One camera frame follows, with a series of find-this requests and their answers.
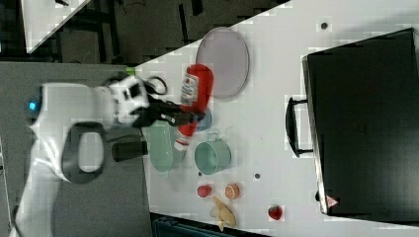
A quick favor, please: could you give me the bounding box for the toy peeled banana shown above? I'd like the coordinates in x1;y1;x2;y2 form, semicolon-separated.
209;196;236;231

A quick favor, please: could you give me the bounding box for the dark blue storage crate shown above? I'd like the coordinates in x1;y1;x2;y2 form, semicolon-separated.
152;217;233;237

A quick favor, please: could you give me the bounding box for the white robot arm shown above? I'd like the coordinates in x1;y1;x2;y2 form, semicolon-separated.
9;76;208;237

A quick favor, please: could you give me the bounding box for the green perforated colander basket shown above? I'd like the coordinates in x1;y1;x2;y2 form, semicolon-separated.
145;121;184;173

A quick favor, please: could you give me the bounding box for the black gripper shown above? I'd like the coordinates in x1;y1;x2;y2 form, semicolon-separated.
132;96;205;128

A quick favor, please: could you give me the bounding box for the blue bowl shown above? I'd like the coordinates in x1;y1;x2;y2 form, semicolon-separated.
197;109;212;131

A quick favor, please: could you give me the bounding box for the green mug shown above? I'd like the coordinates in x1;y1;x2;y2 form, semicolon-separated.
194;133;231;176

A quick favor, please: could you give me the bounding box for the black toaster oven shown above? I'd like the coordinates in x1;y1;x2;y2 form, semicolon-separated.
301;28;419;226

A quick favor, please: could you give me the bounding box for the red toy tomato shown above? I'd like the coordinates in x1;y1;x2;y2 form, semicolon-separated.
197;185;212;198

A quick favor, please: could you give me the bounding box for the green marker bottle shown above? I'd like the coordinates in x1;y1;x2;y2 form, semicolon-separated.
126;67;135;75

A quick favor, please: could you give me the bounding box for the black cylinder post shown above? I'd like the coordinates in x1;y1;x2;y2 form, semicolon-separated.
112;141;148;162

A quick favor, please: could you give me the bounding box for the toy strawberry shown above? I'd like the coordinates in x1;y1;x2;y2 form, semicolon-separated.
268;205;283;220

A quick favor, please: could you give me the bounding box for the red plush ketchup bottle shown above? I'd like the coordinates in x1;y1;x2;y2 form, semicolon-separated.
174;64;213;151

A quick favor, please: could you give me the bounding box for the grey round plate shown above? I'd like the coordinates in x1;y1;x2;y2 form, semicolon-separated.
196;27;250;100

